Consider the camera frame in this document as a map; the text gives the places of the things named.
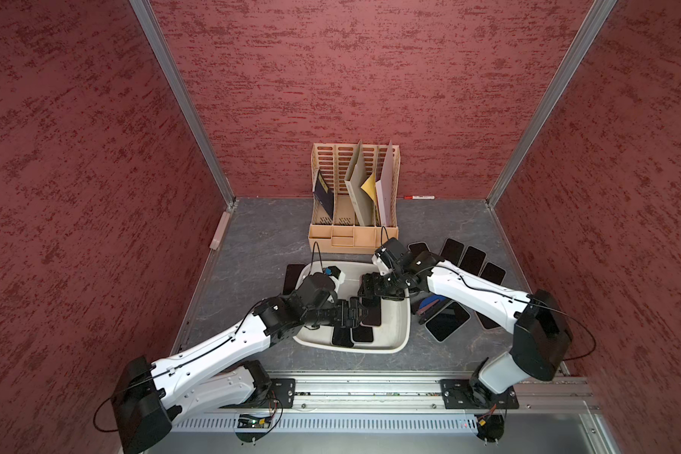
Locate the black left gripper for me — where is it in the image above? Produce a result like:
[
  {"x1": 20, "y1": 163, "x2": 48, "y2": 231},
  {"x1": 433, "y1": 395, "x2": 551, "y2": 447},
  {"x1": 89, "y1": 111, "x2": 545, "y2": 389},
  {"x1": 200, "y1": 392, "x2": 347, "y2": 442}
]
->
[{"x1": 302, "y1": 299, "x2": 367, "y2": 329}]

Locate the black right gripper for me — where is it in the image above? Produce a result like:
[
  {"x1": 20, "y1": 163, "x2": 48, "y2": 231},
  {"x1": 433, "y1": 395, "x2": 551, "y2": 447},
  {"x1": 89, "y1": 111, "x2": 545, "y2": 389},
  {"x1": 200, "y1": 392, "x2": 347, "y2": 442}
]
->
[{"x1": 356, "y1": 266, "x2": 408, "y2": 301}]

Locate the white plastic storage tray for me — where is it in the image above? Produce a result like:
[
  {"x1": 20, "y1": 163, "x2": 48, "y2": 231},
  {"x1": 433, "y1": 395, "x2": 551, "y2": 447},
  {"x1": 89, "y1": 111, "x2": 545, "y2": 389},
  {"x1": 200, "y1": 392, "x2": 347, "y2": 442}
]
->
[{"x1": 293, "y1": 261, "x2": 412, "y2": 355}]

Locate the white case phone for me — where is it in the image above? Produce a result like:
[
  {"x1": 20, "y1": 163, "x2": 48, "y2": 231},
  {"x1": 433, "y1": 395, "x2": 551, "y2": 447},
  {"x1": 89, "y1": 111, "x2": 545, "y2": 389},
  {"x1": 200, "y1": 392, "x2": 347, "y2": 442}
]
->
[
  {"x1": 361, "y1": 296, "x2": 382, "y2": 327},
  {"x1": 409, "y1": 241, "x2": 429, "y2": 257},
  {"x1": 459, "y1": 246, "x2": 486, "y2": 276}
]

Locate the large pink case phone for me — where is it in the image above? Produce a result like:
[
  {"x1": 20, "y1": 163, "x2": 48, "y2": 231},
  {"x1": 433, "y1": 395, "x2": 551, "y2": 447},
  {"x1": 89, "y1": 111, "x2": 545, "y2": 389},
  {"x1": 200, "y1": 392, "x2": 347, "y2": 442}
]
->
[{"x1": 425, "y1": 302, "x2": 471, "y2": 342}]

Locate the dark phone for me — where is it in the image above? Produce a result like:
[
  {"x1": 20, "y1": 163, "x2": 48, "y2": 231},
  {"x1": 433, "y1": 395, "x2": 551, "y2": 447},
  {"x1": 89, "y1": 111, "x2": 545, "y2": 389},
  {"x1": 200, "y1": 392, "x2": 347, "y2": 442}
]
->
[{"x1": 440, "y1": 238, "x2": 465, "y2": 266}]

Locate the black phone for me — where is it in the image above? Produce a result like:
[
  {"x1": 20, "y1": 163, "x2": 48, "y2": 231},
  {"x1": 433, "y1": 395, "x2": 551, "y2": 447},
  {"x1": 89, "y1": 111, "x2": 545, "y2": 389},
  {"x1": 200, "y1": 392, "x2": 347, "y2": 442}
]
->
[
  {"x1": 282, "y1": 264, "x2": 306, "y2": 295},
  {"x1": 480, "y1": 262, "x2": 506, "y2": 286}
]

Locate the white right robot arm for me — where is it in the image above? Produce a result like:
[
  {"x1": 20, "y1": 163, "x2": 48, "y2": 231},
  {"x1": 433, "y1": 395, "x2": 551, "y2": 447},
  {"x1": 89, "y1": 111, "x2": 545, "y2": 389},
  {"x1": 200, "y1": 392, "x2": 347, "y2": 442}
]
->
[{"x1": 372, "y1": 248, "x2": 571, "y2": 395}]

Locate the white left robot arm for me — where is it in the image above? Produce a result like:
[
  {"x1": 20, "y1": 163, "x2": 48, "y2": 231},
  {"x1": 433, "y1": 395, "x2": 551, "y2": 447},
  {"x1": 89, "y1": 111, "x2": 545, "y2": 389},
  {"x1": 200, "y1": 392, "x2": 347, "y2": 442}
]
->
[{"x1": 107, "y1": 287, "x2": 368, "y2": 453}]

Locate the grey cardboard folder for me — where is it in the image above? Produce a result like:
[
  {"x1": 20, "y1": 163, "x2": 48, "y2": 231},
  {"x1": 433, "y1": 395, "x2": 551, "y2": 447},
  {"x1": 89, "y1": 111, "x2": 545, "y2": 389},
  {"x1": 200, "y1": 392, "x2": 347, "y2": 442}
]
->
[{"x1": 344, "y1": 141, "x2": 376, "y2": 227}]

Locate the red white marker pen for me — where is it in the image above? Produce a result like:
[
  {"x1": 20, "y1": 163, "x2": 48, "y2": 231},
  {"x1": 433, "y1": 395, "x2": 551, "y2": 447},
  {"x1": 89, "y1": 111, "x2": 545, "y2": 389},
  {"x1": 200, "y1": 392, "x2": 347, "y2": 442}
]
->
[{"x1": 403, "y1": 195, "x2": 436, "y2": 201}]

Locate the pink grey folder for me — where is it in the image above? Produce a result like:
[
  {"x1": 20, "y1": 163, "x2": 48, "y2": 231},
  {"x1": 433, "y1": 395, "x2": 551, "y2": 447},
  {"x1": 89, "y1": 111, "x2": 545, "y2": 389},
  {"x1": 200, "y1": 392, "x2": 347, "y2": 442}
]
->
[{"x1": 375, "y1": 142, "x2": 395, "y2": 227}]

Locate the yellow paper sheet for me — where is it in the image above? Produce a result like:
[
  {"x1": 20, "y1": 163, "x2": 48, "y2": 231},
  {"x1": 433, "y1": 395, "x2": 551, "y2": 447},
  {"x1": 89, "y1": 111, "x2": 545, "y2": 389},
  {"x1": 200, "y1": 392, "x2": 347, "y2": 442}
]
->
[{"x1": 361, "y1": 175, "x2": 378, "y2": 205}]

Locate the beige plastic file organizer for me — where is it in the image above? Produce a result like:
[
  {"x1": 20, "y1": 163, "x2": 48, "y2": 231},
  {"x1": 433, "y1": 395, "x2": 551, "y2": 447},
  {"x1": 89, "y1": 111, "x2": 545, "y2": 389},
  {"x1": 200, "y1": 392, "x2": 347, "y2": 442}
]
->
[{"x1": 308, "y1": 143, "x2": 401, "y2": 255}]

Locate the dark blue booklet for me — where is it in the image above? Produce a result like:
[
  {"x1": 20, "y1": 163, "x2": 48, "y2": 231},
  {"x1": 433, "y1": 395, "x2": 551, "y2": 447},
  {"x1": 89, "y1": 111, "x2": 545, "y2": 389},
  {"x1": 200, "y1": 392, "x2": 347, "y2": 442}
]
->
[{"x1": 313, "y1": 170, "x2": 335, "y2": 222}]

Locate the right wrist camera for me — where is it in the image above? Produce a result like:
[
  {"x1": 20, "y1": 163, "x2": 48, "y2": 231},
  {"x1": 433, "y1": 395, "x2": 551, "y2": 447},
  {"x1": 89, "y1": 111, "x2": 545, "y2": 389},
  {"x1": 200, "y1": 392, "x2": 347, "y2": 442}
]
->
[{"x1": 372, "y1": 238, "x2": 414, "y2": 275}]

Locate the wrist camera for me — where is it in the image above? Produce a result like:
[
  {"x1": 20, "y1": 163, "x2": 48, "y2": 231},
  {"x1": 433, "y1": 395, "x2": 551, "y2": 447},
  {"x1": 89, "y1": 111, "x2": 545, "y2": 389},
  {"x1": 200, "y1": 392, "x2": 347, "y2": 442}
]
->
[
  {"x1": 372, "y1": 238, "x2": 414, "y2": 275},
  {"x1": 313, "y1": 266, "x2": 346, "y2": 291}
]

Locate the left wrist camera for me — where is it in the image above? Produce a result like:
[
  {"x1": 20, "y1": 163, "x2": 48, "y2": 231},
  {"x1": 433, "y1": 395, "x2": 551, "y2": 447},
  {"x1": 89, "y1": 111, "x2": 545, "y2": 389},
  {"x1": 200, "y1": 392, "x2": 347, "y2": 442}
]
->
[{"x1": 313, "y1": 266, "x2": 346, "y2": 291}]

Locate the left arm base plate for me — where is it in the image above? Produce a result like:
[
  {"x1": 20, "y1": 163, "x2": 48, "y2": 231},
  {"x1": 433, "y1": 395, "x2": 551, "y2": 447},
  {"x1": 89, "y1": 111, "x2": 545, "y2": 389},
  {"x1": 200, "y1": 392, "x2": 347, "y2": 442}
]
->
[{"x1": 226, "y1": 378, "x2": 296, "y2": 410}]

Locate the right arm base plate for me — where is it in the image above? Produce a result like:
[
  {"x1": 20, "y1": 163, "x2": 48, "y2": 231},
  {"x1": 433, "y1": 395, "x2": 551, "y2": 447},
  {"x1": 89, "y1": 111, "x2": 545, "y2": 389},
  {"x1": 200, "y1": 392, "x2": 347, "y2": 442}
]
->
[{"x1": 439, "y1": 379, "x2": 519, "y2": 410}]

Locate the beige block at wall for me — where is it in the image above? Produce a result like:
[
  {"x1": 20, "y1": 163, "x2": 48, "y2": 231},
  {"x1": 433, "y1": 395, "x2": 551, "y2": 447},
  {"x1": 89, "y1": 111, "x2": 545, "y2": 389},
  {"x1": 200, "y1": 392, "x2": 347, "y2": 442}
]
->
[{"x1": 209, "y1": 211, "x2": 232, "y2": 251}]

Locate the aluminium front rail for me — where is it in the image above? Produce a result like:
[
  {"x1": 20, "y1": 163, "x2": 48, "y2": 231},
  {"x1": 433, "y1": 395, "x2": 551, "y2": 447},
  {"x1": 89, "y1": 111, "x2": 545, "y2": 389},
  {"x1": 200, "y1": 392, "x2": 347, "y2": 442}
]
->
[{"x1": 172, "y1": 372, "x2": 619, "y2": 453}]

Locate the aluminium left corner post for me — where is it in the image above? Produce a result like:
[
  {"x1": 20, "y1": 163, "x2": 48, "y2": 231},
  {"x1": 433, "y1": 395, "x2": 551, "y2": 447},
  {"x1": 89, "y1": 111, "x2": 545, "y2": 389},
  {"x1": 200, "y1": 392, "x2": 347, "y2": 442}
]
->
[{"x1": 129, "y1": 0, "x2": 236, "y2": 213}]

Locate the aluminium corner post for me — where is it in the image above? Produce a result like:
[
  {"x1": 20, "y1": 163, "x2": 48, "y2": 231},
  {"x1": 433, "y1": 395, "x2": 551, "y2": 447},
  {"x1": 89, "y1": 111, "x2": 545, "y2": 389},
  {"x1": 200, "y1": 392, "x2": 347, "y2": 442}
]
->
[
  {"x1": 129, "y1": 0, "x2": 236, "y2": 213},
  {"x1": 486, "y1": 0, "x2": 617, "y2": 210}
]

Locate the aluminium right corner post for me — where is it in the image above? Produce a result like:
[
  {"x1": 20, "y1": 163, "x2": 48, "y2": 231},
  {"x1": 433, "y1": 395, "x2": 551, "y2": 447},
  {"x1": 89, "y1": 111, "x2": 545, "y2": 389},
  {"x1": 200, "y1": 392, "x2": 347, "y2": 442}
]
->
[{"x1": 486, "y1": 0, "x2": 617, "y2": 210}]

